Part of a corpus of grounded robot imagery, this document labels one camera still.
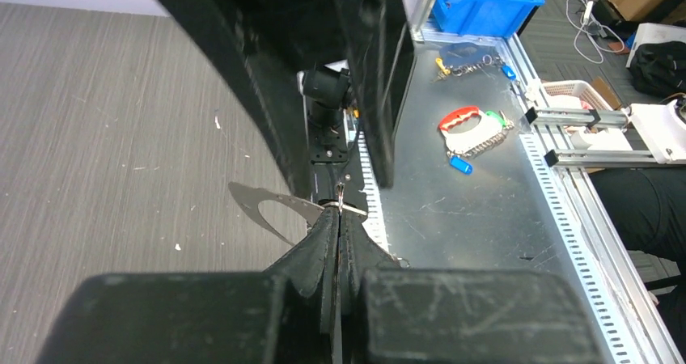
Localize silver perforated keyring plate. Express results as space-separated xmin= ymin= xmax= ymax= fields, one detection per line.
xmin=227 ymin=180 xmax=371 ymax=364

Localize aluminium frame rails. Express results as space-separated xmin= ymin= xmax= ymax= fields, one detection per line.
xmin=525 ymin=101 xmax=685 ymax=169

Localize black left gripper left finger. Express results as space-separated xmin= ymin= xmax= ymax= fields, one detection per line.
xmin=37 ymin=208 xmax=339 ymax=363

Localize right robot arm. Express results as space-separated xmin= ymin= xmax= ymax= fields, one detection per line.
xmin=157 ymin=0 xmax=414 ymax=197

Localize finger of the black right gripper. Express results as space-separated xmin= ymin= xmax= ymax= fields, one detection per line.
xmin=333 ymin=0 xmax=414 ymax=188
xmin=157 ymin=0 xmax=343 ymax=197

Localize pink white basket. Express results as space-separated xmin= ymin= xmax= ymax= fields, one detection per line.
xmin=542 ymin=80 xmax=612 ymax=111

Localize yellow tag key bunch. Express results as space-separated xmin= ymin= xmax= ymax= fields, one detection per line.
xmin=433 ymin=42 xmax=518 ymax=83

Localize white cable on floor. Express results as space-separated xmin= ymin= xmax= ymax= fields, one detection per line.
xmin=565 ymin=0 xmax=628 ymax=66

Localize blue plastic bin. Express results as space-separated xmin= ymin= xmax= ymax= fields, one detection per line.
xmin=432 ymin=0 xmax=544 ymax=38

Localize blue key tag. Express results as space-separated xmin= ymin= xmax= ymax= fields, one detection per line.
xmin=449 ymin=156 xmax=473 ymax=175

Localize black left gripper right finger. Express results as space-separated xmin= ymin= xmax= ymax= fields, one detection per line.
xmin=341 ymin=213 xmax=603 ymax=363

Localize black bag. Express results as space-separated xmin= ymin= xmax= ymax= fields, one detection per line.
xmin=629 ymin=41 xmax=685 ymax=98

